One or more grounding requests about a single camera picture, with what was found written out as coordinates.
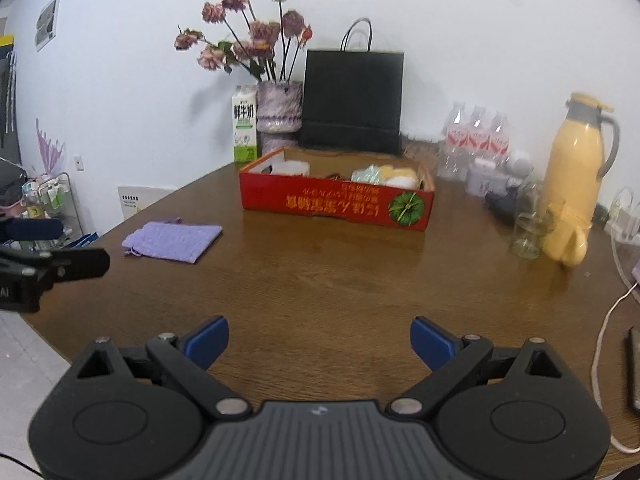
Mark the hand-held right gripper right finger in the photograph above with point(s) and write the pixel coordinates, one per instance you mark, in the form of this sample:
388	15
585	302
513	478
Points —
432	342

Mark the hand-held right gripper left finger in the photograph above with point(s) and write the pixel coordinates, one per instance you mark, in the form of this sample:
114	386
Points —
207	340

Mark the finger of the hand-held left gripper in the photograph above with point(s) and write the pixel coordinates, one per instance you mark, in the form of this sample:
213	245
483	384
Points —
35	229
75	262

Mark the red cardboard box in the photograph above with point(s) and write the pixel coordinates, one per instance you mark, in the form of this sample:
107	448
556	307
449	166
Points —
320	202

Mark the clear lidded food container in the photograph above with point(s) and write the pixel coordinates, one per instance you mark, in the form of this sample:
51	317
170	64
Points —
422	152

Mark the clear plastic container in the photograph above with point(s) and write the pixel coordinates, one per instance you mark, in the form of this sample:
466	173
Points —
295	167

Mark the white flat box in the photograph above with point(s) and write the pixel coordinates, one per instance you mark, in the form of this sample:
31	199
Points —
142	201

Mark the purple cloth pouch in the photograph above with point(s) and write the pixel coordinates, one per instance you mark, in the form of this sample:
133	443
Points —
175	242

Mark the grey refrigerator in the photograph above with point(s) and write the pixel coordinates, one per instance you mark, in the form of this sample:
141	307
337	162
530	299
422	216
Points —
7	110

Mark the clear glass cup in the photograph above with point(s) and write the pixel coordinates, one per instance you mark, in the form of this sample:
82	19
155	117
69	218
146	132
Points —
527	240

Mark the black folded pouch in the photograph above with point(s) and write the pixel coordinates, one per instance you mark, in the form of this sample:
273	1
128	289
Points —
501	206

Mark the yellow mug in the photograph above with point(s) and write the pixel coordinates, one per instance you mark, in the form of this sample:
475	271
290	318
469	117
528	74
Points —
570	250

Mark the white tin box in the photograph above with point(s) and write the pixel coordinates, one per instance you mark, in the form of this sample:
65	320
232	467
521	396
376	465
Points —
485	182

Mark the yellow white plush toy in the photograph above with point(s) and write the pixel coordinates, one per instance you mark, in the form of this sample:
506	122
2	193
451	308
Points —
402	176

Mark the white earbuds case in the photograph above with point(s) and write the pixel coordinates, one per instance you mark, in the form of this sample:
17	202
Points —
483	163

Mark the white round gadget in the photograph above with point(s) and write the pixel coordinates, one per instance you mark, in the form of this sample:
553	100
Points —
520	162

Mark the clear water bottle red label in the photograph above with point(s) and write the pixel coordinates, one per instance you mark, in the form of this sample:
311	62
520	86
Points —
498	137
477	137
454	142

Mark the black smartphone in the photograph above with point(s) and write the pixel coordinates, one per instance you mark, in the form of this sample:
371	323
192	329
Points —
634	375

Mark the white green milk carton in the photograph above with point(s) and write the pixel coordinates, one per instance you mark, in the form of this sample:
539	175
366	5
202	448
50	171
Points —
245	130

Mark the yellow thermos kettle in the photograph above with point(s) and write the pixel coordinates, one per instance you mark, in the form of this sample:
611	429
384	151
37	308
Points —
575	160

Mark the purple mottled vase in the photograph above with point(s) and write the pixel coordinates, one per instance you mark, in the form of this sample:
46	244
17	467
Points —
279	110

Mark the black paper bag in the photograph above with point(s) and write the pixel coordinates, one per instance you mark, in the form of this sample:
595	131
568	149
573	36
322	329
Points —
350	105

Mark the purple flower wall sticker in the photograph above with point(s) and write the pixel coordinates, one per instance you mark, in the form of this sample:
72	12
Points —
50	150

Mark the wall poster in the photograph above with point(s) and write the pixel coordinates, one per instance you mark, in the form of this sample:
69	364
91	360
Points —
48	20

